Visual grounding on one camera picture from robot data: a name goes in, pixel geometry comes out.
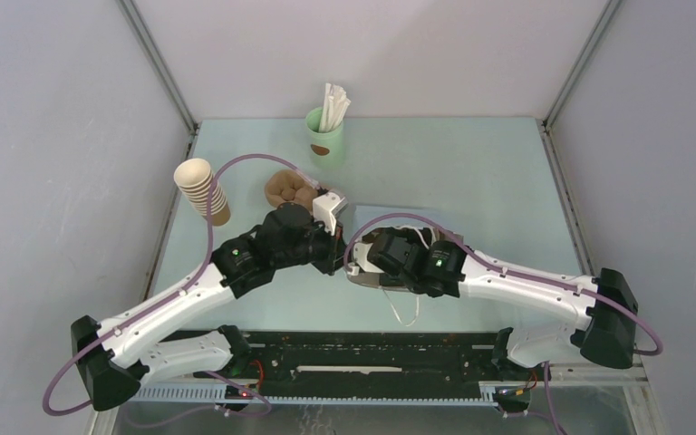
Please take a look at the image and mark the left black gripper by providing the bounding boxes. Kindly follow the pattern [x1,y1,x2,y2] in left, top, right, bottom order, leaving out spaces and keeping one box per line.
[275,216,352,276]

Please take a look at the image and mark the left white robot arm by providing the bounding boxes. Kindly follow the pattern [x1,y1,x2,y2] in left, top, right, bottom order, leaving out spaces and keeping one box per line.
[71,193,345,411]

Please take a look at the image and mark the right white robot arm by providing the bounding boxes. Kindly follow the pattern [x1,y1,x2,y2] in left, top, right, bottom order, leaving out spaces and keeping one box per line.
[351,227,638,379]

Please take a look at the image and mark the green cup holder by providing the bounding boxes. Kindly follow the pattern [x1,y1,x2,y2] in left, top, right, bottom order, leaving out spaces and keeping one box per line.
[304,107,345,169]

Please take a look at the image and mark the stack of brown paper cups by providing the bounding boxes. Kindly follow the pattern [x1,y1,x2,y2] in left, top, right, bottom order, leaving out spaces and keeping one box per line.
[173,158,231,227]

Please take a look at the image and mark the white wrapped straws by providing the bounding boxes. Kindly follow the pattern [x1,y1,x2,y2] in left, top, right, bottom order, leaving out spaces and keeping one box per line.
[317,82,351,133]

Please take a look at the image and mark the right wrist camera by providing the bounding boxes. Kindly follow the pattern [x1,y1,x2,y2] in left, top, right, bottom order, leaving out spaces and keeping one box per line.
[346,256,382,276]

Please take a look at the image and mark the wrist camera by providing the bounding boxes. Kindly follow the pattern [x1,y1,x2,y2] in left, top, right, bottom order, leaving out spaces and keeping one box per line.
[346,256,382,276]
[312,190,348,236]

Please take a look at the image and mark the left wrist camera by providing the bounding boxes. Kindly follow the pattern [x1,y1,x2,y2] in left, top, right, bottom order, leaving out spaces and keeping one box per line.
[312,190,348,236]

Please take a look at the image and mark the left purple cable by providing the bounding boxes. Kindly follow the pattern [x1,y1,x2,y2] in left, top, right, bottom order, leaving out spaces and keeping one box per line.
[42,154,325,419]

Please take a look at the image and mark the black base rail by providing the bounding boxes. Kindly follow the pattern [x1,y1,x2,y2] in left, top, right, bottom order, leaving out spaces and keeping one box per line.
[218,331,544,401]

